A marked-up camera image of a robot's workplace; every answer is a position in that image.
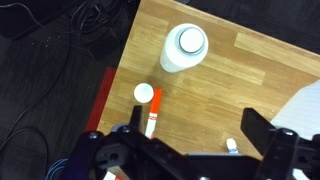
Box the blue marker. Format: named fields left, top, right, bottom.
left=225, top=138, right=239, bottom=155

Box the blue cable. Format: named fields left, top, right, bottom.
left=44, top=158, right=69, bottom=180

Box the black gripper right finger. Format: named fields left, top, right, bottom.
left=240, top=107, right=278, bottom=158

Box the black floor cable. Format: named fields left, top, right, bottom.
left=0, top=3, right=73, bottom=151

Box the white marker with orange cap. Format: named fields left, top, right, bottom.
left=144, top=88, right=163, bottom=139

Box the white paper sheet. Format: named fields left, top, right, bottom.
left=269, top=79, right=320, bottom=141

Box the black cable bundle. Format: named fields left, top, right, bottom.
left=71, top=0, right=134, bottom=36

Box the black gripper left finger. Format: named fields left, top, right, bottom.
left=129, top=105, right=144, bottom=133

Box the small white round cap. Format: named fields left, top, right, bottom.
left=133, top=82, right=155, bottom=104

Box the red table leg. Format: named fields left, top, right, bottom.
left=84, top=66, right=118, bottom=133

